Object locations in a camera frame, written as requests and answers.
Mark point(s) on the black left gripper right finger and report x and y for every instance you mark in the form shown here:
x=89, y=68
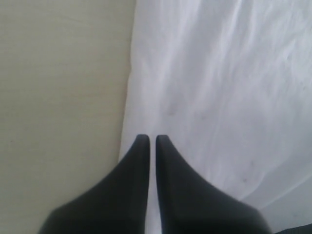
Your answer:
x=190, y=205

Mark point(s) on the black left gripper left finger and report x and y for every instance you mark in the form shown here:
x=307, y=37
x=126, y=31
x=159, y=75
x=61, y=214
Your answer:
x=116, y=205

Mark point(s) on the white t-shirt red logo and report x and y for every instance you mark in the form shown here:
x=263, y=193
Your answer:
x=230, y=83

